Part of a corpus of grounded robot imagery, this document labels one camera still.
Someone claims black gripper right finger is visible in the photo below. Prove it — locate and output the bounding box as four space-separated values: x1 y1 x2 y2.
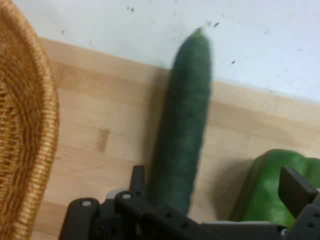
277 166 320 240

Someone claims dark green cucumber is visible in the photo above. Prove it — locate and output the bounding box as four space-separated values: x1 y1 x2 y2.
146 27 215 216

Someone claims green bell pepper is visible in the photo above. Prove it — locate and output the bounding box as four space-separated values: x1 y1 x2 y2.
230 148 320 230

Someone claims bamboo cutting board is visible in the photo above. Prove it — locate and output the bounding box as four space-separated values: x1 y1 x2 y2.
31 36 320 240

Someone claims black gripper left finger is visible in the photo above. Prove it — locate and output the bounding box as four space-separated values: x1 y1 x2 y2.
58 164 218 240

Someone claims woven wicker basket with handles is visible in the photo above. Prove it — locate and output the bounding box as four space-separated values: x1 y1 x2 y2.
0 0 61 240

